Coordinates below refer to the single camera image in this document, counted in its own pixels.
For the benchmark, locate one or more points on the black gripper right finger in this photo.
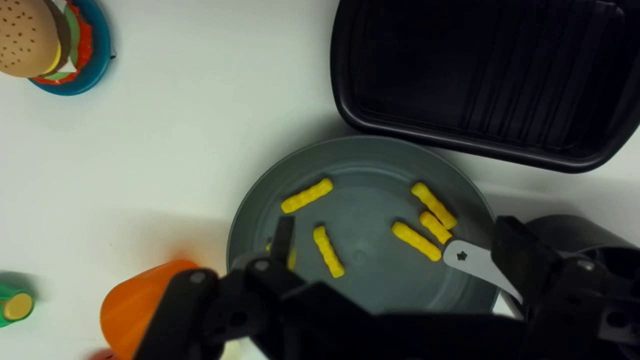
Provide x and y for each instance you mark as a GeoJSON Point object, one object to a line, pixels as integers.
{"type": "Point", "coordinates": [532, 261]}

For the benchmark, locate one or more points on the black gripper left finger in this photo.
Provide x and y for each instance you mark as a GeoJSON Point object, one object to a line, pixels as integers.
{"type": "Point", "coordinates": [282, 241]}

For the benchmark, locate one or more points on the orange plastic cup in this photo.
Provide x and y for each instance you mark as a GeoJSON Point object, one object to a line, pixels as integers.
{"type": "Point", "coordinates": [142, 303]}

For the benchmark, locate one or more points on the grey plate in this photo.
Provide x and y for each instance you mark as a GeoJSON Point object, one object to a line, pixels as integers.
{"type": "Point", "coordinates": [372, 180]}

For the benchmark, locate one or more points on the small teal plate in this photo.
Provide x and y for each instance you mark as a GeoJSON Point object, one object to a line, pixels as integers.
{"type": "Point", "coordinates": [96, 56]}

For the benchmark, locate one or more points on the black ridged grill tray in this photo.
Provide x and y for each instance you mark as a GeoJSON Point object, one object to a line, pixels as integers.
{"type": "Point", "coordinates": [493, 66]}

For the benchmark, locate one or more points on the green yellow toy corn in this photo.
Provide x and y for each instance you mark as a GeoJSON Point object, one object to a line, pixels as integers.
{"type": "Point", "coordinates": [14, 303]}

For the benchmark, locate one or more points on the toy burger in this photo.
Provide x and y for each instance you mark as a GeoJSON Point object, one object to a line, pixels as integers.
{"type": "Point", "coordinates": [37, 36]}

